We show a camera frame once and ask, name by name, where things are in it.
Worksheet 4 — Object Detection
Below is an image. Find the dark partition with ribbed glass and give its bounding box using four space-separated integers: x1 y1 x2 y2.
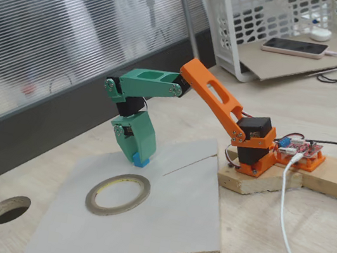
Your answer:
0 0 227 238

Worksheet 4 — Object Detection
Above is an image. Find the white smartphone with dark screen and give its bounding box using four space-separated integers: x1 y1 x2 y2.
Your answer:
260 34 329 62

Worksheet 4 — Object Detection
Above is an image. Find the blue cube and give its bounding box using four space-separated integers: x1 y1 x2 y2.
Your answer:
131 152 151 169

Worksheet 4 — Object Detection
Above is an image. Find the brown cardboard sheet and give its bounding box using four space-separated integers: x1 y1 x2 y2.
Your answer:
235 24 337 94

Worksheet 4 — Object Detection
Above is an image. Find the white perforated plastic basket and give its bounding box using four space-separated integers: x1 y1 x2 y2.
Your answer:
191 0 337 98

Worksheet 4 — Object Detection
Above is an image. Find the orange controller board mount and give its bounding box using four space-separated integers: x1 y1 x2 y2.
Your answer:
272 143 327 175

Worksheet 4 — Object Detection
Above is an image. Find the wooden base block with screws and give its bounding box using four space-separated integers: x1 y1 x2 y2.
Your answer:
215 141 308 204

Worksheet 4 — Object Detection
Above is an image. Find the grey ring of tape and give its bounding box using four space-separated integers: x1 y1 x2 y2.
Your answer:
83 167 153 223

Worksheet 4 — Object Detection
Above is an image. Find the red controller circuit board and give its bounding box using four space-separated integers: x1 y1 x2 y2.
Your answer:
274 133 326 162

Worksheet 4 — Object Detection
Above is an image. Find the white USB cable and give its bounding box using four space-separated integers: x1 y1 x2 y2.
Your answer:
270 151 337 253

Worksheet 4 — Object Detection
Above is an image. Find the white earbuds case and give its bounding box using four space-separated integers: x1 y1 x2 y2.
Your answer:
308 26 334 44

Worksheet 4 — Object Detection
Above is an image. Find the white chipboard panel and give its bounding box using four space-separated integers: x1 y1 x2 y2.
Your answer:
23 110 240 253

